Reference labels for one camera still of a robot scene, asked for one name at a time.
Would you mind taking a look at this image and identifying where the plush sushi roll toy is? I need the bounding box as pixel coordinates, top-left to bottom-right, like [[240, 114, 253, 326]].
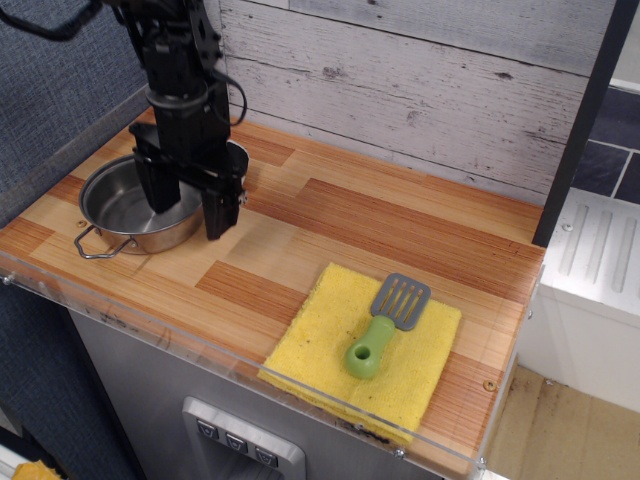
[[226, 140, 249, 185]]

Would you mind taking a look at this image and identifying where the dark right frame post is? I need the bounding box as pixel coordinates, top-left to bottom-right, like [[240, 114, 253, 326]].
[[532, 0, 639, 248]]

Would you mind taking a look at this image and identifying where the green grey toy spatula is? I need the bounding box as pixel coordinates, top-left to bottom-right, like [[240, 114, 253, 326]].
[[344, 273, 432, 380]]

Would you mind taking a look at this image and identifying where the yellow cloth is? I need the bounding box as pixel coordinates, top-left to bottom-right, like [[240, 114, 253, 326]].
[[258, 264, 462, 445]]

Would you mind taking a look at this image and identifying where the stainless steel pot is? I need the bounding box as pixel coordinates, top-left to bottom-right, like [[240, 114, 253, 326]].
[[74, 155, 204, 260]]

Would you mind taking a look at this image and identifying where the silver toy fridge cabinet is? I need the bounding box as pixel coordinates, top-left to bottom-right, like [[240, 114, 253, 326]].
[[71, 313, 435, 479]]

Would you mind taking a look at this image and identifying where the yellow object bottom left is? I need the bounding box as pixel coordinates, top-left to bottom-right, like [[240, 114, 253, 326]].
[[11, 461, 61, 480]]

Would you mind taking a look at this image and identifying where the white toy sink unit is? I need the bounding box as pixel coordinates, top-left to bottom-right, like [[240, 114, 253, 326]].
[[517, 189, 639, 411]]

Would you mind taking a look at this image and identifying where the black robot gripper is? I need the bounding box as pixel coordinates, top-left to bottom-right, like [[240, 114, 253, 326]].
[[129, 102, 246, 241]]

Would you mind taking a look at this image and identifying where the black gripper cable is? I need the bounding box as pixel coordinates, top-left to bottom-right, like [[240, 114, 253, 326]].
[[0, 0, 249, 129]]

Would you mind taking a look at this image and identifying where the grey dispenser button panel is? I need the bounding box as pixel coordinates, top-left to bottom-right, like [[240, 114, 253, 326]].
[[182, 396, 307, 479]]

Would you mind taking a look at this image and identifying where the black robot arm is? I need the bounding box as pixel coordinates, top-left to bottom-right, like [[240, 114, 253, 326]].
[[110, 1, 249, 240]]

